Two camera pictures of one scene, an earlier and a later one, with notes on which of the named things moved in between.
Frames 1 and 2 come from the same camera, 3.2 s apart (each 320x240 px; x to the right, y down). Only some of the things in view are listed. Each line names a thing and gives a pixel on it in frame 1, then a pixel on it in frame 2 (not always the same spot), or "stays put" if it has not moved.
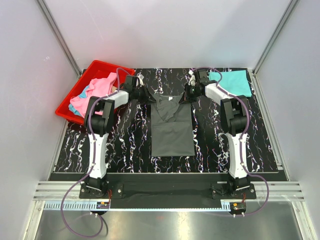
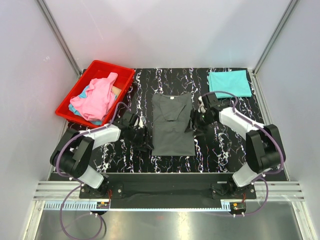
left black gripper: x=147 y=98 to x=144 y=141
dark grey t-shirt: x=172 y=133 stays put
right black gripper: x=185 y=97 to x=195 y=114
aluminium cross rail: x=278 y=191 stays put
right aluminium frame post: x=291 y=6 stays put
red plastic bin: x=98 y=70 stays put
